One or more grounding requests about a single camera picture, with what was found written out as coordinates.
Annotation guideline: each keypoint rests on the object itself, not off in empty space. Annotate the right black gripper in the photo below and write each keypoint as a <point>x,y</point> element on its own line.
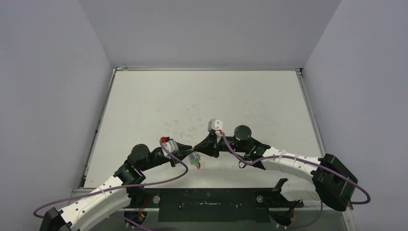
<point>215,146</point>

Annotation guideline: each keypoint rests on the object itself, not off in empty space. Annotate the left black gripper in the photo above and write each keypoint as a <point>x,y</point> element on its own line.
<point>184,150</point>

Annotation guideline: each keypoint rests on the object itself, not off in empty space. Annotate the large keyring with red sleeve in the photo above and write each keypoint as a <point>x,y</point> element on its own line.
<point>195,156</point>

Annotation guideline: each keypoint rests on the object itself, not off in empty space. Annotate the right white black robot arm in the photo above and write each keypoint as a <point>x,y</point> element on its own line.
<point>325,179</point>

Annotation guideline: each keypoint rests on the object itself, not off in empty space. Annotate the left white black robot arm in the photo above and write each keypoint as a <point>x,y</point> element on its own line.
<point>126,185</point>

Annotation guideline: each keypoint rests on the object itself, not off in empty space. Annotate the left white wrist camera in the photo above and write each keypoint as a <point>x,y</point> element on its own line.
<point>168,146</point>

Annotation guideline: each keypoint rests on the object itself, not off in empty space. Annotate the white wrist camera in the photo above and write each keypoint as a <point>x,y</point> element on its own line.
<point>168,146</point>
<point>215,127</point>

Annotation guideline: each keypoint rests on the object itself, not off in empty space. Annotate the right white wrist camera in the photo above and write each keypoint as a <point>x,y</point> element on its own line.
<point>215,127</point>

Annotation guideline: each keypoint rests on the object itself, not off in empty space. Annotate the aluminium frame rail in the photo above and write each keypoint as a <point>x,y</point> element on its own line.
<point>308,205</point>

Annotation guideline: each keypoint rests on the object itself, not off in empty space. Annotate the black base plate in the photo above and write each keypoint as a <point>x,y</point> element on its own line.
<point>209,204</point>

